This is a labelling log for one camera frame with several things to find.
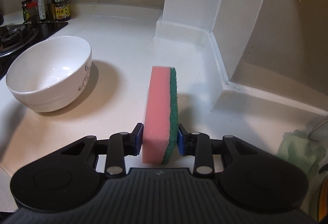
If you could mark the green cloth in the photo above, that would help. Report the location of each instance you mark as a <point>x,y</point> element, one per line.
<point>305,154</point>

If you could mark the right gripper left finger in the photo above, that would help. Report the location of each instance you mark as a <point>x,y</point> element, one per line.
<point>115,148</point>

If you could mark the dark jar red label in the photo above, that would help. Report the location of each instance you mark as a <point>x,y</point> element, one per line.
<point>30,9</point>

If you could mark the black gas stove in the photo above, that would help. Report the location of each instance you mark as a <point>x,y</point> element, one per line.
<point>17,38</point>

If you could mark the white ceramic bowl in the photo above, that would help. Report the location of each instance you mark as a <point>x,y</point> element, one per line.
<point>51,74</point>

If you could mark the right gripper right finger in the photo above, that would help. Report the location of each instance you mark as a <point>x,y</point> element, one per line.
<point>203,148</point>

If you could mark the pink and green sponge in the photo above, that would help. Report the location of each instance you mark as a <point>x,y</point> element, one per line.
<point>161,117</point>

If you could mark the jar with yellow label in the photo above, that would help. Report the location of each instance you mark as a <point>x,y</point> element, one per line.
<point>62,9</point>

